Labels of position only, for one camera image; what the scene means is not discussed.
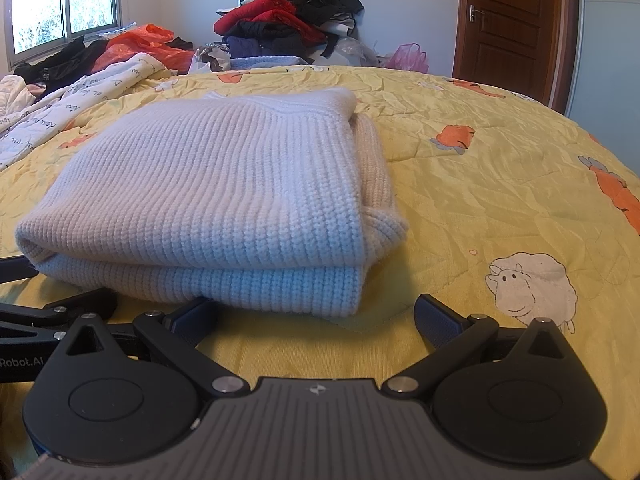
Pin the pink plastic bag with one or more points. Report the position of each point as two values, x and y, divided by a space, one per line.
410 58

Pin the red garment on pile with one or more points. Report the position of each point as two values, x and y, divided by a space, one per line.
280 12

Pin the white printed quilt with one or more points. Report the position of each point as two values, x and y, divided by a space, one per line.
23 131

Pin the black clothes near window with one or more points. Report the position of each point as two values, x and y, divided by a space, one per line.
63 68

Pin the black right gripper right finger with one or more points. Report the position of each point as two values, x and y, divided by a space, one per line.
517 396

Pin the brown wooden door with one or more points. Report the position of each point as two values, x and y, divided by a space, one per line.
527 46

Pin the crumpled white black bag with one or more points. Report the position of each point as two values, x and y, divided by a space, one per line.
211 58

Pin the white knitted sweater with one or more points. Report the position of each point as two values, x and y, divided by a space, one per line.
272 203

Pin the window with frame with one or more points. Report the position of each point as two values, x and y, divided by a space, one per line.
33 28

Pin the pile of dark clothes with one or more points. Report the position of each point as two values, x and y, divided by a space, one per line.
336 18

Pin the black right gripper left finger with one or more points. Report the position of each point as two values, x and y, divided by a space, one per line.
116 393

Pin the light blue knitted blanket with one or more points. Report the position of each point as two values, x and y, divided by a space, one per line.
268 61

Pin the orange plastic bag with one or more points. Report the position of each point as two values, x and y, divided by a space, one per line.
150 39

